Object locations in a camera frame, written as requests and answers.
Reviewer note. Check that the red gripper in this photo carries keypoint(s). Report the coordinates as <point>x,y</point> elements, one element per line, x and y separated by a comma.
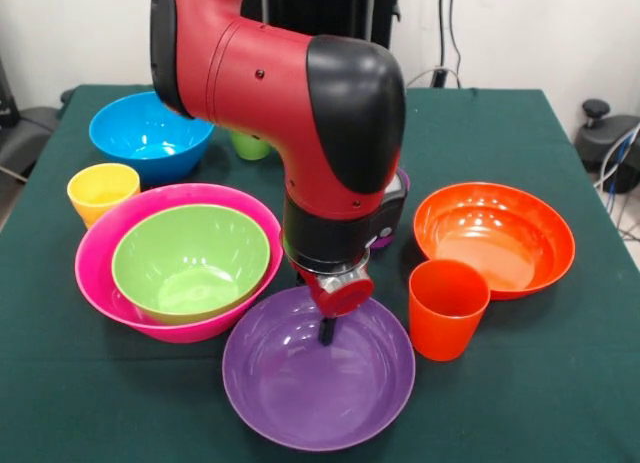
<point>347,298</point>

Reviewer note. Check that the purple bowl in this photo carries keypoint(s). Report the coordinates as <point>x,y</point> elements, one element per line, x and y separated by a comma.
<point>320,383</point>

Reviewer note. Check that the green bowl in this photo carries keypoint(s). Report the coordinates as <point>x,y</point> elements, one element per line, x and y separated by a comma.
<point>195,263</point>

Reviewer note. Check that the pink bowl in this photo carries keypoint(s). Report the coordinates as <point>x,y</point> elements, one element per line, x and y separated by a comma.
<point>95,263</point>

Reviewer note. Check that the purple cup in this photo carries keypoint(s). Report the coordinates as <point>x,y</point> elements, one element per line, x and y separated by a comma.
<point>382,243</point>

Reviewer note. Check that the orange cup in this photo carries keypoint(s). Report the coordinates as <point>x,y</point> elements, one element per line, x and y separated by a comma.
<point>445,323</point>

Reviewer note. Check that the orange bowl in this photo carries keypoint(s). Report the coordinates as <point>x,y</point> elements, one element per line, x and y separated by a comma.
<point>495,238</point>

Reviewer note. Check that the green cup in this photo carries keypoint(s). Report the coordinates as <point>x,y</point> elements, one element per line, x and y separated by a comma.
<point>250,148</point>

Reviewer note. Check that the dark green tablecloth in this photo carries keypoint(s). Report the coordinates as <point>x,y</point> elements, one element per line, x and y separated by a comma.
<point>525,383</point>

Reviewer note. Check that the yellow cup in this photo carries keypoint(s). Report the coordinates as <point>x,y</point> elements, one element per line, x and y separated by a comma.
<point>100,188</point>

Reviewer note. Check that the black plug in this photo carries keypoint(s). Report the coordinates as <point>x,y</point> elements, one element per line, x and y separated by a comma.
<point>439,78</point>

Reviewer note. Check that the blue bowl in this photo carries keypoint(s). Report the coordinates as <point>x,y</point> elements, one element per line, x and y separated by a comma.
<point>130,133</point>

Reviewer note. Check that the black equipment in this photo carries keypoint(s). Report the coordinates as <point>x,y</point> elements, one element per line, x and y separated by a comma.
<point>35,123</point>

